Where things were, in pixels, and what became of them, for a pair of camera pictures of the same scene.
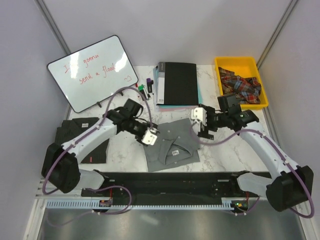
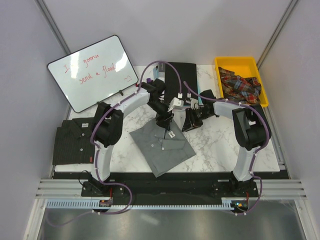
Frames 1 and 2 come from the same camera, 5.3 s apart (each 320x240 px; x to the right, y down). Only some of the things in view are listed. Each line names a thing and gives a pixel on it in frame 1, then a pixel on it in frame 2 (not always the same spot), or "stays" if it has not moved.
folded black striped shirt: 72,128 stays
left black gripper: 150,125 -> 164,119
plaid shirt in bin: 246,90 stays
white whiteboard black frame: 94,74 stays
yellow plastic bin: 245,66 stays
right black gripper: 205,129 -> 190,121
